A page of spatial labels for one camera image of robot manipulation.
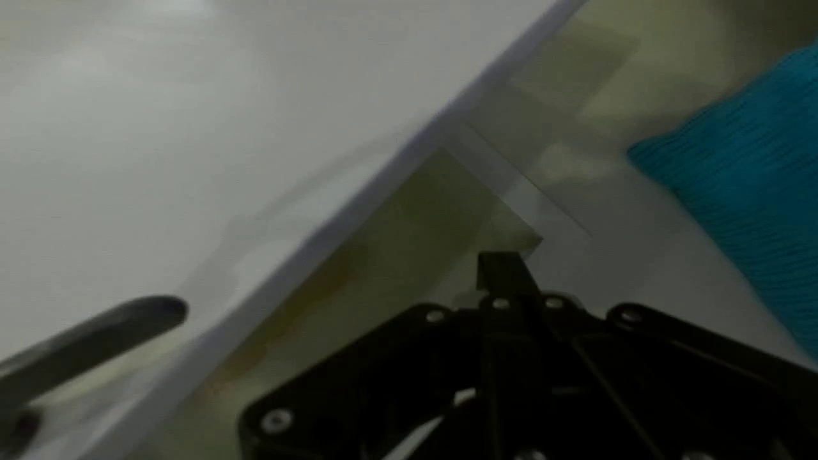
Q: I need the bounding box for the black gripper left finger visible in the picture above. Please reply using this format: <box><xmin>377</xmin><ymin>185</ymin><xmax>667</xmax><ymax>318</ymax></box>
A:
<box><xmin>238</xmin><ymin>251</ymin><xmax>514</xmax><ymax>460</ymax></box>

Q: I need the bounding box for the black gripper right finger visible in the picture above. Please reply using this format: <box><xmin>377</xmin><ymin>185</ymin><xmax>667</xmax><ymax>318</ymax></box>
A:
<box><xmin>510</xmin><ymin>251</ymin><xmax>818</xmax><ymax>460</ymax></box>

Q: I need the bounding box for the dark metal door handle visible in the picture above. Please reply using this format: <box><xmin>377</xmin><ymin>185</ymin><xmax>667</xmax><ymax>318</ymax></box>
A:
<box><xmin>0</xmin><ymin>295</ymin><xmax>193</xmax><ymax>456</ymax></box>

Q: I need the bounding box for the white fire valve locker door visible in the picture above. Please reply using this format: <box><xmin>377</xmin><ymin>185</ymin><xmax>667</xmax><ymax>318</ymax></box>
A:
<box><xmin>0</xmin><ymin>0</ymin><xmax>593</xmax><ymax>460</ymax></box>

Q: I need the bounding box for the teal pillow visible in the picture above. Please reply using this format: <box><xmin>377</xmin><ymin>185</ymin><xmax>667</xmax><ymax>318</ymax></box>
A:
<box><xmin>626</xmin><ymin>42</ymin><xmax>818</xmax><ymax>363</ymax></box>

